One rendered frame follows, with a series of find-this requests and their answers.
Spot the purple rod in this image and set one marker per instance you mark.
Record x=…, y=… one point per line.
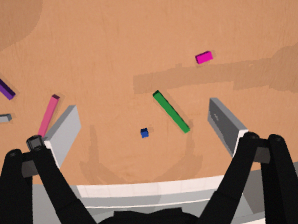
x=6, y=91

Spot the small magenta block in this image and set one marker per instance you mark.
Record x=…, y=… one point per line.
x=203, y=57

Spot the grey rod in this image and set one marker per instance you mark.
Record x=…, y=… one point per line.
x=5, y=117

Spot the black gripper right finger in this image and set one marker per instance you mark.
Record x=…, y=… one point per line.
x=279, y=178

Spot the green rod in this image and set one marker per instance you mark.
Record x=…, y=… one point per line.
x=171, y=111

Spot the pink rod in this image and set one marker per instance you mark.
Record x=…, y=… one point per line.
x=48, y=115

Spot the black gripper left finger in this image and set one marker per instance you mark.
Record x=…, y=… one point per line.
x=16, y=192

